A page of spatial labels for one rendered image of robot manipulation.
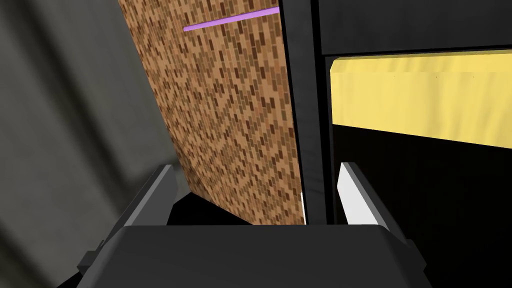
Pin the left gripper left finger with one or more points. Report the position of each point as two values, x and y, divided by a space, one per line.
154 200

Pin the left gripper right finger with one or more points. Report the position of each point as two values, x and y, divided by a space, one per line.
356 200

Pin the black cabinet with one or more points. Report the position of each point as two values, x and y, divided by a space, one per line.
306 100

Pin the yellow drawer front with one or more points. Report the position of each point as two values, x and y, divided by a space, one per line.
420 100

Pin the purple bar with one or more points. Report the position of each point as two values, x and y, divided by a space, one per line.
232 19

